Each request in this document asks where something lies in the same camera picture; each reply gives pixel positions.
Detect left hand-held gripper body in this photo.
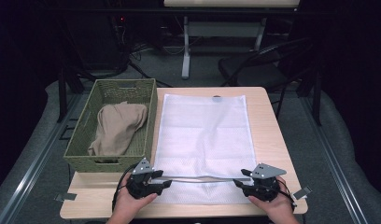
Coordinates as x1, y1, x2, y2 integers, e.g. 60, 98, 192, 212
126, 157, 159, 200

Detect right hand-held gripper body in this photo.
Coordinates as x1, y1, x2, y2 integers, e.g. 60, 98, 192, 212
248, 162, 288, 202

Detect white mesh laundry bag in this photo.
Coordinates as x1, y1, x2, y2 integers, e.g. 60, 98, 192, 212
152, 93, 258, 205

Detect green woven basket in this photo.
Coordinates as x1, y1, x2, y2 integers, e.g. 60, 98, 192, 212
63, 77, 159, 174

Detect beige garment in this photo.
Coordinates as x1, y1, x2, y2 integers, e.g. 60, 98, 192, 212
87, 101, 149, 157

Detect person's left hand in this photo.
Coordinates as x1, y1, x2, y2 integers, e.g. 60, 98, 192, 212
112, 174, 158, 217

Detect person's right hand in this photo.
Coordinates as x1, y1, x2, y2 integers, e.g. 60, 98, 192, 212
247, 176, 297, 218

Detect grey tape piece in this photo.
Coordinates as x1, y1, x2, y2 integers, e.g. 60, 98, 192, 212
291, 185, 313, 201
53, 192, 78, 202

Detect black chair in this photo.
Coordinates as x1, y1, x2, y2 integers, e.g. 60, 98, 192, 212
218, 36, 315, 120

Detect black metal stand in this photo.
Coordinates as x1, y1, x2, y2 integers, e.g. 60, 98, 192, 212
299, 66, 324, 127
56, 62, 87, 124

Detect white desk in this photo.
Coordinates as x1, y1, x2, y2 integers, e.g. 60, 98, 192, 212
162, 0, 303, 80

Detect black computer tower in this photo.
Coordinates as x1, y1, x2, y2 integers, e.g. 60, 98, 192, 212
63, 8, 131, 72

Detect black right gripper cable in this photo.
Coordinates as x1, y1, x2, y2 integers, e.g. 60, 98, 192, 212
275, 178, 298, 210

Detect aluminium floor rail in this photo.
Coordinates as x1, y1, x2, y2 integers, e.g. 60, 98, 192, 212
299, 96, 371, 224
0, 92, 84, 224

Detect floor cables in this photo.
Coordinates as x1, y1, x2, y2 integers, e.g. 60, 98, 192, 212
117, 18, 199, 89

